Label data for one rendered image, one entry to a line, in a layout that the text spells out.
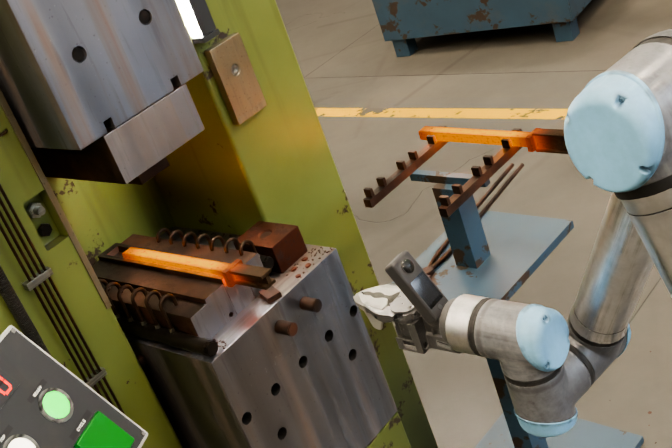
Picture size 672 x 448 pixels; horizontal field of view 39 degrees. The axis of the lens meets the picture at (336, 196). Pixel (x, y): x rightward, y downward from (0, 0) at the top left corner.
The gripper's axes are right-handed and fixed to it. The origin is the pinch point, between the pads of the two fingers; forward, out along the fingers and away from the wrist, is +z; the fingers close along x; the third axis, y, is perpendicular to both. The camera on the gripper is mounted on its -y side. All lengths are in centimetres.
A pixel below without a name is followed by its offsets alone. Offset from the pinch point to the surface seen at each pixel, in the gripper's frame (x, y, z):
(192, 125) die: 5.2, -29.1, 33.0
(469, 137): 64, 6, 19
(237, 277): -0.6, 0.7, 30.9
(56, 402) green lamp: -46, -9, 21
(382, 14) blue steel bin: 323, 71, 263
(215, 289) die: -4.7, 1.0, 33.2
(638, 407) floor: 84, 100, 6
